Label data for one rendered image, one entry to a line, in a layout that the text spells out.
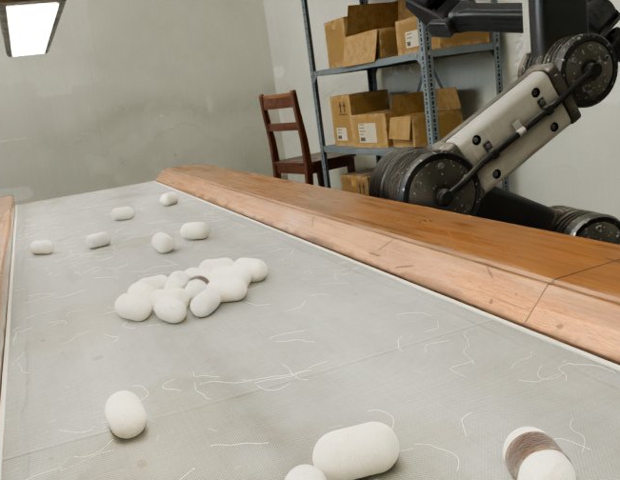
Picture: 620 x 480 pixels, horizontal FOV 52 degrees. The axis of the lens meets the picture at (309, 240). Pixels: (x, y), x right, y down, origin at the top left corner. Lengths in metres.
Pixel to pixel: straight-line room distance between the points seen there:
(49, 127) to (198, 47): 1.28
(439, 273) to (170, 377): 0.22
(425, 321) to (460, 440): 0.15
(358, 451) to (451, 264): 0.25
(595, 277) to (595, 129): 2.45
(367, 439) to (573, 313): 0.17
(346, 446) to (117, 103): 4.86
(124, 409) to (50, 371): 0.14
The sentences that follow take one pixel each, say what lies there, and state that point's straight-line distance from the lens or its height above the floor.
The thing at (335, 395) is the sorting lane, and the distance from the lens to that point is 0.35.
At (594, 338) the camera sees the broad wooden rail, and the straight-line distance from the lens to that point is 0.39.
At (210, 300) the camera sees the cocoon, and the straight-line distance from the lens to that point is 0.50.
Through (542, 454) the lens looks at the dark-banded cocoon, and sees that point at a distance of 0.26.
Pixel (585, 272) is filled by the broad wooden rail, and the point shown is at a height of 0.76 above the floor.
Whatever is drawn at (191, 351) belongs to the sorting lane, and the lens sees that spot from 0.44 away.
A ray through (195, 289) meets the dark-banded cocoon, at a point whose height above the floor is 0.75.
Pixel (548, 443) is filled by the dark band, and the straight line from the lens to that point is 0.27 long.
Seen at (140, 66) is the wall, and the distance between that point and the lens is 5.13.
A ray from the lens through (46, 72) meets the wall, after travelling 5.03.
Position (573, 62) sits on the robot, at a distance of 1.04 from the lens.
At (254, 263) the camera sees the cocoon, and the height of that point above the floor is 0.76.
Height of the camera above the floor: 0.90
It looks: 13 degrees down
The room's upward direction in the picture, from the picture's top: 8 degrees counter-clockwise
